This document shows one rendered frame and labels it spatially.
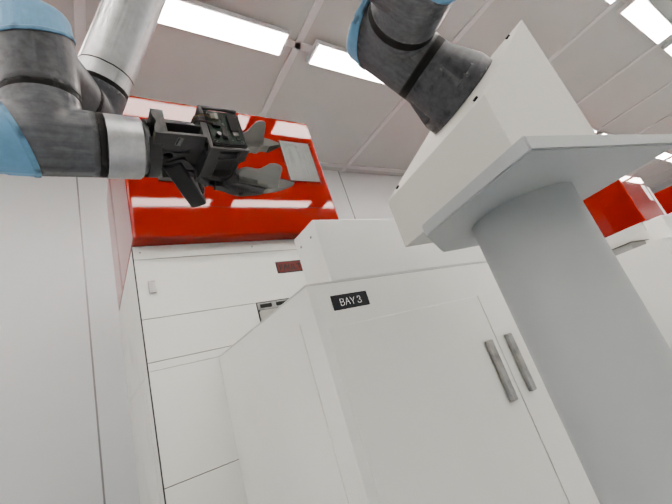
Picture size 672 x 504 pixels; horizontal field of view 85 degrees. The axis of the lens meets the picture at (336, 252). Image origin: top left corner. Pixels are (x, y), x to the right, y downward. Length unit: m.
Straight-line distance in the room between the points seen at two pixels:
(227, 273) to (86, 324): 1.57
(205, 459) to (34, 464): 1.57
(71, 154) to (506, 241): 0.56
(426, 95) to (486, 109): 0.18
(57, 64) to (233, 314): 0.95
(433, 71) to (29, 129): 0.56
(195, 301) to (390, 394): 0.77
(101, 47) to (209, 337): 0.87
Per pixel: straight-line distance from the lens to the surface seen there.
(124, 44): 0.69
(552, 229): 0.59
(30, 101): 0.51
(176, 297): 1.29
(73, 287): 2.88
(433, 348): 0.84
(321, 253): 0.76
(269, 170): 0.55
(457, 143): 0.58
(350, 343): 0.71
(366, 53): 0.73
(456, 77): 0.71
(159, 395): 1.22
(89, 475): 2.69
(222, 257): 1.38
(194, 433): 1.23
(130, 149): 0.50
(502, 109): 0.56
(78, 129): 0.50
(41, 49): 0.54
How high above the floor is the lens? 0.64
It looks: 19 degrees up
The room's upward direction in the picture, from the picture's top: 18 degrees counter-clockwise
